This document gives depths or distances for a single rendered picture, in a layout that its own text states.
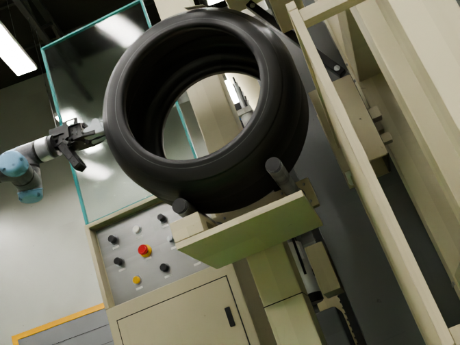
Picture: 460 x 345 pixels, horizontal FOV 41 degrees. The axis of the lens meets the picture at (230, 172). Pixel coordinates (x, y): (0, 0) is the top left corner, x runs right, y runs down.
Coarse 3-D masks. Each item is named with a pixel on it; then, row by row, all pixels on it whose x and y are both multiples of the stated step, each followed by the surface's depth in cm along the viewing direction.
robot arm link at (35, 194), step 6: (36, 168) 193; (36, 174) 189; (36, 180) 188; (18, 186) 185; (24, 186) 185; (30, 186) 187; (36, 186) 190; (18, 192) 189; (24, 192) 188; (30, 192) 188; (36, 192) 189; (42, 192) 192; (18, 198) 189; (24, 198) 188; (30, 198) 189; (36, 198) 190
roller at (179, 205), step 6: (180, 198) 168; (174, 204) 167; (180, 204) 167; (186, 204) 167; (174, 210) 167; (180, 210) 166; (186, 210) 167; (192, 210) 170; (198, 210) 175; (216, 222) 193
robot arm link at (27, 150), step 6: (24, 144) 195; (30, 144) 193; (18, 150) 194; (24, 150) 193; (30, 150) 192; (24, 156) 193; (30, 156) 193; (36, 156) 193; (30, 162) 192; (36, 162) 194; (42, 162) 196
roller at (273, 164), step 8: (272, 160) 163; (280, 160) 164; (272, 168) 162; (280, 168) 162; (272, 176) 166; (280, 176) 166; (288, 176) 171; (280, 184) 173; (288, 184) 174; (288, 192) 181
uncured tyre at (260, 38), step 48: (144, 48) 180; (192, 48) 203; (240, 48) 201; (144, 96) 205; (288, 96) 166; (144, 144) 203; (240, 144) 163; (288, 144) 170; (192, 192) 167; (240, 192) 171
